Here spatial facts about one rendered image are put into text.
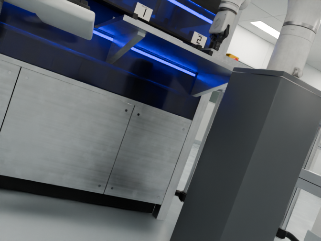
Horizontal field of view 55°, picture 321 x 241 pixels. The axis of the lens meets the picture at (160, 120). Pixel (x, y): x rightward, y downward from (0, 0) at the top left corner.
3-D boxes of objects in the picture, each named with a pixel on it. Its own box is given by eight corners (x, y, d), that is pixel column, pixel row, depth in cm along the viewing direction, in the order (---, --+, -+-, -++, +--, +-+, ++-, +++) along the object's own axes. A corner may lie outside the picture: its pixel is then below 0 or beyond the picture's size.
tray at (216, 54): (172, 55, 155) (175, 49, 155) (212, 73, 167) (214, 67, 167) (208, 56, 125) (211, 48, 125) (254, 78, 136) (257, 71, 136)
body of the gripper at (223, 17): (214, 7, 134) (205, 32, 134) (228, 5, 124) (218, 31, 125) (227, 15, 137) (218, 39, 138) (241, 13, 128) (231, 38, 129)
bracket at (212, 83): (190, 94, 168) (198, 72, 167) (194, 96, 169) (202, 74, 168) (227, 104, 137) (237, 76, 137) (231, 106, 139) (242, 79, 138)
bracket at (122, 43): (105, 61, 146) (114, 35, 145) (111, 63, 147) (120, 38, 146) (126, 63, 115) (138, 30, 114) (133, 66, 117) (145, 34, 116)
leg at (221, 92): (174, 197, 203) (214, 88, 199) (185, 200, 207) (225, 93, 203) (180, 203, 195) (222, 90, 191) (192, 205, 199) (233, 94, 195)
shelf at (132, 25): (93, 29, 148) (95, 25, 148) (207, 78, 179) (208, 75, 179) (122, 19, 105) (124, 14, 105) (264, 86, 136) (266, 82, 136)
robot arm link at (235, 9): (216, 2, 133) (213, 9, 133) (228, -1, 125) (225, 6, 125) (230, 11, 136) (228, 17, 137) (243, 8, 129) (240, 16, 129)
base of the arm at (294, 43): (318, 92, 108) (337, 41, 107) (283, 72, 99) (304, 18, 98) (277, 86, 124) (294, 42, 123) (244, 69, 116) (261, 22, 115)
